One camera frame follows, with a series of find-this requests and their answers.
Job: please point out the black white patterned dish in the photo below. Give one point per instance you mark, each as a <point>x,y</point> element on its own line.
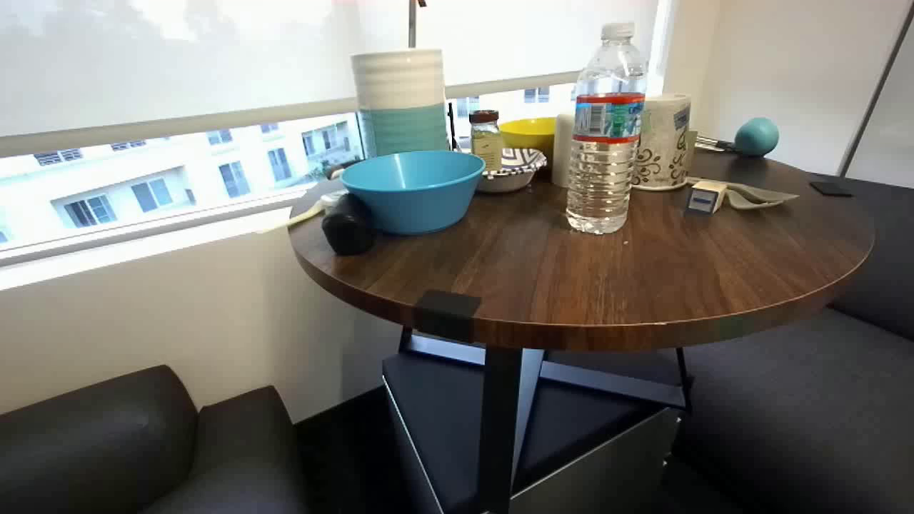
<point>518,172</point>

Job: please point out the black tape patch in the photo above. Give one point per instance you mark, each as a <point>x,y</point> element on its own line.
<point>445,313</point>
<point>832,191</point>

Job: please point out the yellow bowl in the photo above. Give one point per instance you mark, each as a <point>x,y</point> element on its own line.
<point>530,134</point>

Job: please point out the white plastic spoon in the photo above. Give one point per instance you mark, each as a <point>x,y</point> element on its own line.
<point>767,196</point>

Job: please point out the dark leather armchair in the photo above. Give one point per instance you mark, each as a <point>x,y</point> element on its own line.
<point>96,448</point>

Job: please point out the patterned paper cup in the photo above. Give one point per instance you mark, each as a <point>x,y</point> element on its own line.
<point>663,145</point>

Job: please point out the white roller window blind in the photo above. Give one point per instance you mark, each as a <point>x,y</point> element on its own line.
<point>188,59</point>

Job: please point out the teal ball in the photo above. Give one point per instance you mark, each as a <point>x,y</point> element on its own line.
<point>758,135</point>

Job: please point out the small glass jar dark lid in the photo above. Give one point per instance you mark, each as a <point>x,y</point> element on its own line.
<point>485,145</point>

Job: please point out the dark grey bench sofa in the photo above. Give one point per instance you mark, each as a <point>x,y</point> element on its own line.
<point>808,411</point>

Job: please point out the blue plastic bowl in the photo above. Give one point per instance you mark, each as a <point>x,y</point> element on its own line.
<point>415,196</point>

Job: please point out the black metal table leg frame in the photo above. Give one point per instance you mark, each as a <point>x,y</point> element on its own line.
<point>498,431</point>

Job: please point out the thin metal rod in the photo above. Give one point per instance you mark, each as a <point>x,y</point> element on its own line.
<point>415,25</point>

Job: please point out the clear plastic water bottle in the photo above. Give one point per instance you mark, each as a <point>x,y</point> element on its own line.
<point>604,162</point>

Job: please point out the white and teal canister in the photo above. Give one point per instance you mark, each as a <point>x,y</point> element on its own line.
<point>401,95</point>

